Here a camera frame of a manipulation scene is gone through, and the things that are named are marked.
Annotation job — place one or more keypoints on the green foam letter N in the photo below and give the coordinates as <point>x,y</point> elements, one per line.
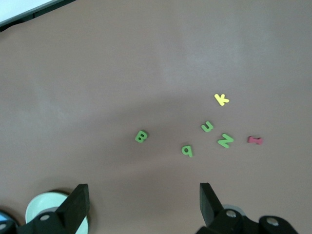
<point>225,140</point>

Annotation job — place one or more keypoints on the yellow foam letter K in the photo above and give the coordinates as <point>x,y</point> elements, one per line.
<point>220,99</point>

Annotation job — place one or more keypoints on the green round plate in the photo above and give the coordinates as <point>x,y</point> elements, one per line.
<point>41,204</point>

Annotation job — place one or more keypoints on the brown table cover sheet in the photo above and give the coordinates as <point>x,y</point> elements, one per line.
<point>97,97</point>

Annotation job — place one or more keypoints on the green foam letter B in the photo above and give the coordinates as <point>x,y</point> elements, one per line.
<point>137,137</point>

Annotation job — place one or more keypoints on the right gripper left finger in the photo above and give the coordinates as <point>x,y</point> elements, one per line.
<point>70,212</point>

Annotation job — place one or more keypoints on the black table edge rail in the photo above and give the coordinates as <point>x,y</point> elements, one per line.
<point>14,21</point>

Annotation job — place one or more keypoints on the red foam letter I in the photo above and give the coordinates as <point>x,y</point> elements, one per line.
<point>255,140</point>

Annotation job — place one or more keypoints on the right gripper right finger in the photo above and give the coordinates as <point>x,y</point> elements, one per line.
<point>214,219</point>

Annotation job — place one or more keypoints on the green foam letter q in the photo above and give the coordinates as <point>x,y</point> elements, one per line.
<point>190,152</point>

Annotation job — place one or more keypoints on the green foam letter u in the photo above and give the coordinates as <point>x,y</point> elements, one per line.
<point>206,129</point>

